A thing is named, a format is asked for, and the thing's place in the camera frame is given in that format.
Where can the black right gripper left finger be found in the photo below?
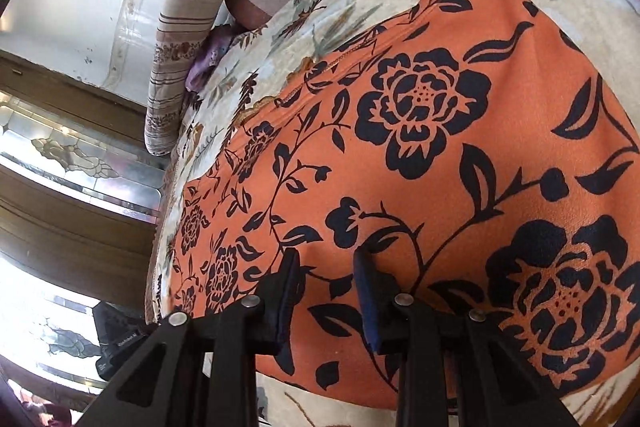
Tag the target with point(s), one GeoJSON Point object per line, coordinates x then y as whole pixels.
{"type": "Point", "coordinates": [202, 372]}

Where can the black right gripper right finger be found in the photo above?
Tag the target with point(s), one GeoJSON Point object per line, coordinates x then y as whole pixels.
{"type": "Point", "coordinates": [437, 352]}

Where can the orange black floral garment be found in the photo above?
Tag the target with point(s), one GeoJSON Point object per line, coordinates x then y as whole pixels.
{"type": "Point", "coordinates": [478, 155]}

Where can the wooden wardrobe with mirror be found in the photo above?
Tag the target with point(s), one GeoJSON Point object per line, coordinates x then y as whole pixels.
{"type": "Point", "coordinates": [57, 220]}

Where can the purple cloth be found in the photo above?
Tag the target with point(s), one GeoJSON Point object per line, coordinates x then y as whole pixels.
{"type": "Point", "coordinates": [211, 52]}

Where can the striped beige rolled quilt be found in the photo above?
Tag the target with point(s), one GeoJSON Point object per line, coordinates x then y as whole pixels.
{"type": "Point", "coordinates": [182, 27]}

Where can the cream leaf-pattern blanket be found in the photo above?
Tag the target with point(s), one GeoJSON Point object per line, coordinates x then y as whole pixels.
{"type": "Point", "coordinates": [258, 68]}

